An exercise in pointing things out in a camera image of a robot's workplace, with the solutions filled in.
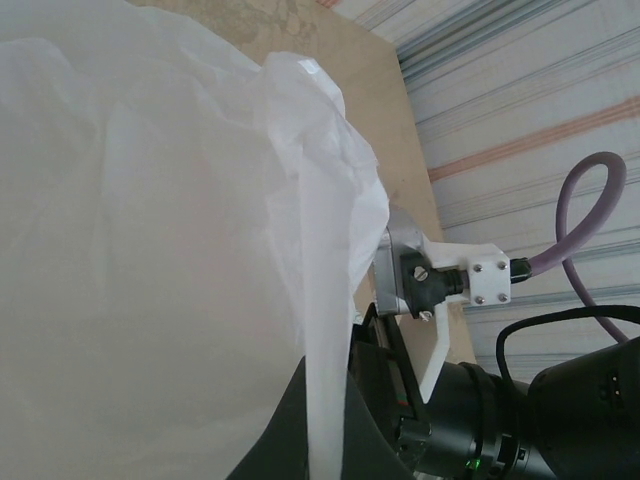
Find right thin black cable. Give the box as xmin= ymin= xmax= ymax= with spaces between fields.
xmin=496 ymin=304 xmax=640 ymax=392

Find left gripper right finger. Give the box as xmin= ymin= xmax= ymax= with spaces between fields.
xmin=338 ymin=385 xmax=417 ymax=480

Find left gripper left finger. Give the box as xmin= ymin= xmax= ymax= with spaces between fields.
xmin=224 ymin=354 xmax=315 ymax=480

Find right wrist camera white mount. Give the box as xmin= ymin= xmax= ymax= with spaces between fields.
xmin=372 ymin=207 xmax=514 ymax=404

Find white plastic bag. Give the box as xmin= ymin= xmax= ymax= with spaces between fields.
xmin=0 ymin=0 xmax=391 ymax=480

